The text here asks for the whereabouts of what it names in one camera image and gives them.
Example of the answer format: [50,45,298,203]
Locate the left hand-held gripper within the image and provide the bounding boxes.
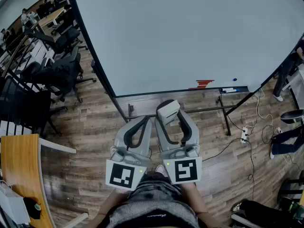
[105,115,152,191]

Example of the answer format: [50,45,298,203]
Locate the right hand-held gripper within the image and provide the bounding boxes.
[154,109,203,185]

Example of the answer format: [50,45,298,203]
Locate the white whiteboard eraser black felt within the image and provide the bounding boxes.
[156,99,181,126]

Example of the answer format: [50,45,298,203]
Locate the large white whiteboard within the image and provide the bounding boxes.
[65,0,304,98]

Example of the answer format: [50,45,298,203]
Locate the person's left forearm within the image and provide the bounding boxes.
[96,189,129,223]

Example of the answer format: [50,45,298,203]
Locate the person's right forearm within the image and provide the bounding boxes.
[180,182,216,228]

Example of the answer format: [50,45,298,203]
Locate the person's light shoe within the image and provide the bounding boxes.
[155,164,168,177]

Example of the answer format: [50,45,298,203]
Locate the person's dark trousers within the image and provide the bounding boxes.
[140,171,172,183]

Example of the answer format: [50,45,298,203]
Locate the person's grey knit top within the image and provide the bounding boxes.
[103,178,200,228]

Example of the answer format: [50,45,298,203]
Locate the translucent plastic corner cover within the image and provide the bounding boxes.
[247,84,262,94]

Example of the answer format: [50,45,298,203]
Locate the black office chair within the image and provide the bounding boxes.
[0,76,69,138]
[35,27,89,57]
[20,46,97,104]

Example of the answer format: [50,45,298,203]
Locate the black round bin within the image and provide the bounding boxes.
[280,109,304,125]

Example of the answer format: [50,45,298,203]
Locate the curved wooden desk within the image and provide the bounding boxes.
[0,133,89,228]

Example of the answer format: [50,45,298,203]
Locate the white printed board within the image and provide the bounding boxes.
[0,120,32,137]

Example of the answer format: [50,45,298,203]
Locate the black pouch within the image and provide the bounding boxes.
[23,196,43,220]

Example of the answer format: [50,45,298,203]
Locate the white desk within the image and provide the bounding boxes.
[29,41,56,67]

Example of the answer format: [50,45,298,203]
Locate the white plastic box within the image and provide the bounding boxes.
[0,183,31,226]

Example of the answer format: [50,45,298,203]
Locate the light wooden table white legs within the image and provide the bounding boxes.
[37,7,67,26]

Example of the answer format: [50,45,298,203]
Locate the black cable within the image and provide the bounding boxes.
[201,138,243,162]
[246,139,257,201]
[227,114,245,132]
[261,124,277,145]

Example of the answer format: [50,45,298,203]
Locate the white cable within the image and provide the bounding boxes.
[247,88,275,129]

